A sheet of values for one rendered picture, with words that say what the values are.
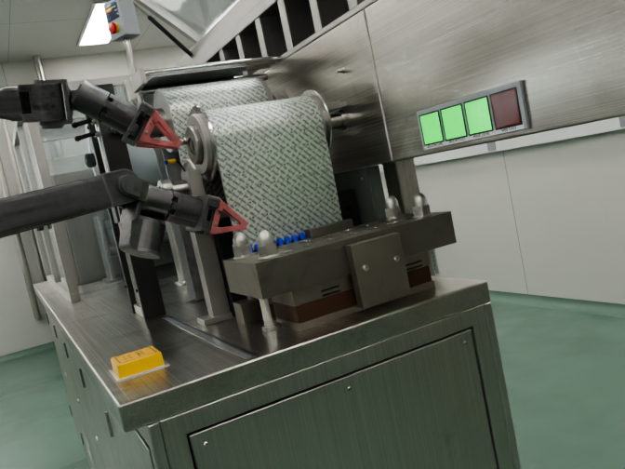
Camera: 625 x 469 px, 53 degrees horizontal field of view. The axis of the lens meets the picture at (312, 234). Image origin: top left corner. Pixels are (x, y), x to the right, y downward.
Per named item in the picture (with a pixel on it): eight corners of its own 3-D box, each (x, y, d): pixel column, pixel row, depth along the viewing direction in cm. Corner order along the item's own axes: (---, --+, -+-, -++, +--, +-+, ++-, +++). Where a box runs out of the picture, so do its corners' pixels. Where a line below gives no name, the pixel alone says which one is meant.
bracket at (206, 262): (195, 324, 127) (162, 176, 124) (225, 315, 130) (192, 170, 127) (203, 328, 123) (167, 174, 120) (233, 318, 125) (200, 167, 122)
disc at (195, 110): (199, 186, 129) (182, 115, 128) (202, 185, 129) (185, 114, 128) (221, 176, 115) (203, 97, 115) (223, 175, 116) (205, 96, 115)
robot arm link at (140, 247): (123, 170, 102) (98, 180, 108) (109, 237, 99) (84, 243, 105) (183, 194, 110) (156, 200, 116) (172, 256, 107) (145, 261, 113)
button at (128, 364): (113, 371, 102) (110, 357, 102) (155, 358, 105) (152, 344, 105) (120, 381, 96) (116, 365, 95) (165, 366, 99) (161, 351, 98)
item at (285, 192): (238, 257, 119) (218, 161, 117) (343, 230, 129) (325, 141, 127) (239, 257, 118) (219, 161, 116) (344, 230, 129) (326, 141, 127)
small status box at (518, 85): (422, 150, 113) (415, 112, 112) (425, 150, 113) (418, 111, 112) (526, 128, 90) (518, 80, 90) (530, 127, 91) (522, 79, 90)
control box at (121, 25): (106, 41, 168) (97, 4, 167) (126, 42, 173) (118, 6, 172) (120, 33, 164) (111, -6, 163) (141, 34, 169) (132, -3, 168)
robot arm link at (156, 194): (141, 178, 108) (134, 186, 113) (134, 215, 106) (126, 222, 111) (179, 188, 111) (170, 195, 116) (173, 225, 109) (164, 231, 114)
